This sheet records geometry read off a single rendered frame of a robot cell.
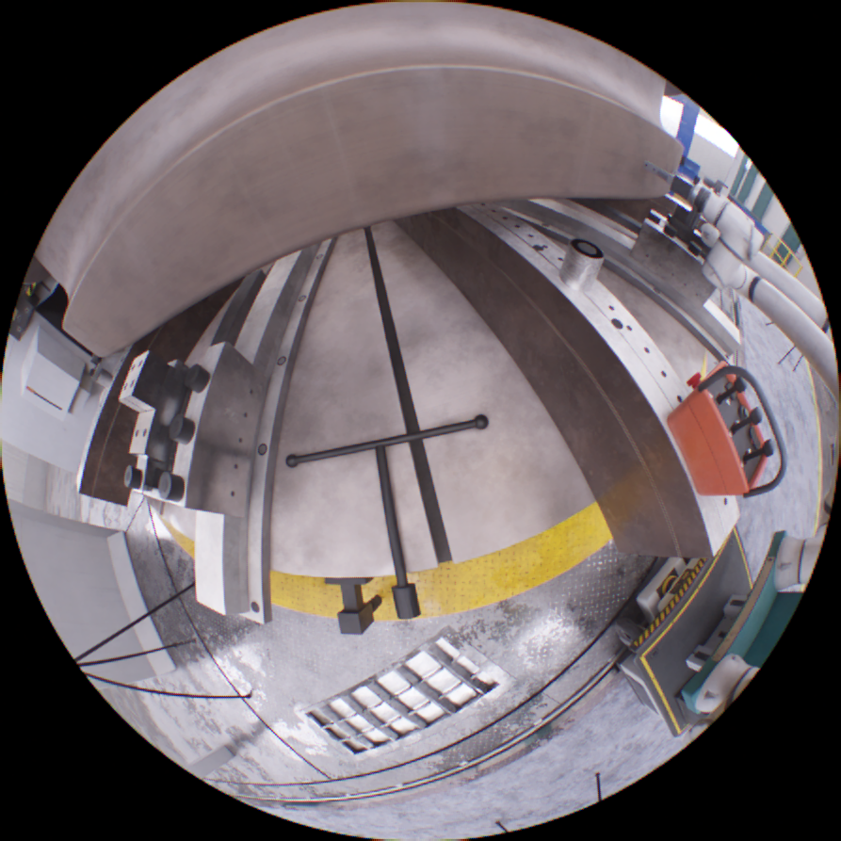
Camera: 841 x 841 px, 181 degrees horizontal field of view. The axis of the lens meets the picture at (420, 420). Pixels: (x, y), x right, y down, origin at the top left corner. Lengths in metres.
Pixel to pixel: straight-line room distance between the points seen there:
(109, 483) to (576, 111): 2.28
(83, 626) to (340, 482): 2.38
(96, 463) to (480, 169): 1.98
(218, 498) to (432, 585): 0.79
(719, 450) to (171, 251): 0.94
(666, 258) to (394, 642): 2.02
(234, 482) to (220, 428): 0.15
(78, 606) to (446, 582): 2.60
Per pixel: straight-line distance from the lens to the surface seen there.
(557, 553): 1.14
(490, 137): 0.50
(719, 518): 0.65
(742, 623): 1.12
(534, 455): 0.79
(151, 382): 0.77
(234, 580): 0.94
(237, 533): 0.92
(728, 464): 0.50
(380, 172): 0.45
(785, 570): 1.24
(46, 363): 3.60
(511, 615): 1.15
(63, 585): 2.72
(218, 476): 0.74
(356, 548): 0.79
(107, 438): 1.82
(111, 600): 2.77
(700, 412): 0.49
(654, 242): 1.45
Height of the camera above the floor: 1.05
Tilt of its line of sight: 67 degrees down
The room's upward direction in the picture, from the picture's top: 19 degrees counter-clockwise
